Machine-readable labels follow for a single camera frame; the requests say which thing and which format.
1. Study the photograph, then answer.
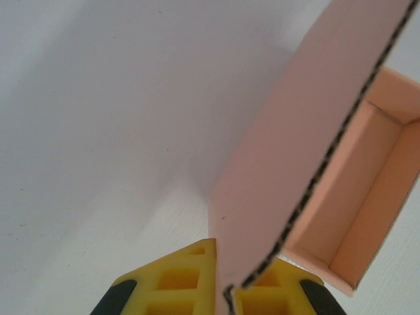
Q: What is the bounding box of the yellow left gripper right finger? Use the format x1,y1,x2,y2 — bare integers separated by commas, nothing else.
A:
235,258,346,315

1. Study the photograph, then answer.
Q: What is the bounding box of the pink corrugated paper box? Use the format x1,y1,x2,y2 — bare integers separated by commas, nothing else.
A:
207,0,420,315

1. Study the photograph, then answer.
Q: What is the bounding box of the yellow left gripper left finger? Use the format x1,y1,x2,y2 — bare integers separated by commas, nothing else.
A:
92,238,219,315

